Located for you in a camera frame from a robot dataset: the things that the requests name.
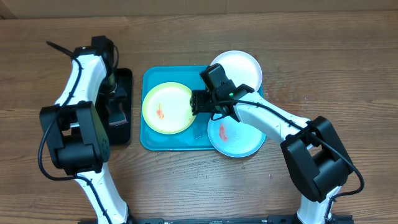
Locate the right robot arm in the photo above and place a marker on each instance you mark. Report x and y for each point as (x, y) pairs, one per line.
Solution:
(318, 162)

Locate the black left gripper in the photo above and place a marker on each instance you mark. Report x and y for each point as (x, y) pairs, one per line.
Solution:
(120, 97)

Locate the teal plastic tray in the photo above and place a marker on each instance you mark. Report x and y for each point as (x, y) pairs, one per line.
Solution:
(195, 137)

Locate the light blue plate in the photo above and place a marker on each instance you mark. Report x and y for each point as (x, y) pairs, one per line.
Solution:
(234, 139)

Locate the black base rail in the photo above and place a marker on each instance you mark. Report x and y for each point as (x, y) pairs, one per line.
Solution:
(271, 219)

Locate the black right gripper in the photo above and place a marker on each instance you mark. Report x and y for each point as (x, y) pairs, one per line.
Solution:
(200, 104)

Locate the white plate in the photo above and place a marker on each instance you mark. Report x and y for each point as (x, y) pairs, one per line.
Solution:
(241, 68)

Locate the yellow-green plate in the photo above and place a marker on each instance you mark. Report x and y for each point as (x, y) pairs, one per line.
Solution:
(166, 108)

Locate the black plastic tray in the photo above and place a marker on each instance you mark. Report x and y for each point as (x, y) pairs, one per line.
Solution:
(121, 134)

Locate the green and pink sponge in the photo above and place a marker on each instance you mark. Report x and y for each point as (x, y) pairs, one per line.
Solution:
(117, 115)

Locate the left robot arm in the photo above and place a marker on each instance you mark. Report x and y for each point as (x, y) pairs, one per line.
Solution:
(75, 145)

